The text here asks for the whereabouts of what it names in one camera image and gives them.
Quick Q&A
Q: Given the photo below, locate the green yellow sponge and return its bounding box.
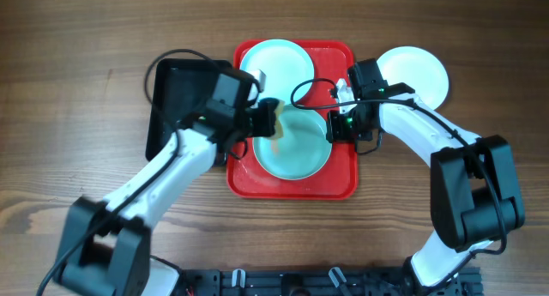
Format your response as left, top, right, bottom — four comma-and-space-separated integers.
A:
269, 100, 285, 140

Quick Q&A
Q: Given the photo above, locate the light blue plate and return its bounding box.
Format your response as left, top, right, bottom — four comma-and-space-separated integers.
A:
239, 39, 315, 104
253, 106, 332, 180

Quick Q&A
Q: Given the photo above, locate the light blue plate top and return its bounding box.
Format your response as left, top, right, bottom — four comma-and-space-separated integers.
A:
239, 39, 315, 104

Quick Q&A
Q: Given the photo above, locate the white plate with stain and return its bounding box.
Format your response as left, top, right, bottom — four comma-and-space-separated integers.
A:
377, 46, 449, 110

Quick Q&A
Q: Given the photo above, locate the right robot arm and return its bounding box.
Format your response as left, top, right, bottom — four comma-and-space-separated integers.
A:
327, 94, 525, 295

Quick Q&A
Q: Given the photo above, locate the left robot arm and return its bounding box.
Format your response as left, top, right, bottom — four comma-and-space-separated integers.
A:
37, 98, 284, 295

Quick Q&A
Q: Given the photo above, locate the red plastic tray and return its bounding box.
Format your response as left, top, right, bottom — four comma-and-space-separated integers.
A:
226, 40, 359, 200

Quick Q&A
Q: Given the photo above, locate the black rectangular water tray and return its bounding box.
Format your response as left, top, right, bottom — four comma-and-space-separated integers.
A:
145, 58, 233, 160

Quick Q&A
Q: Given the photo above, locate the right black cable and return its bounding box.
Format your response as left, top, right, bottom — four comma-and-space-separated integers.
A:
290, 77, 508, 284

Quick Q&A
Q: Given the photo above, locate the black cable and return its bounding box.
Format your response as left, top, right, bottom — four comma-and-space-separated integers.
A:
36, 48, 224, 296
290, 77, 508, 284

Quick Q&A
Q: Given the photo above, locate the left black cable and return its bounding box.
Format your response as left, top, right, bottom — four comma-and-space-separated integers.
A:
36, 48, 224, 296

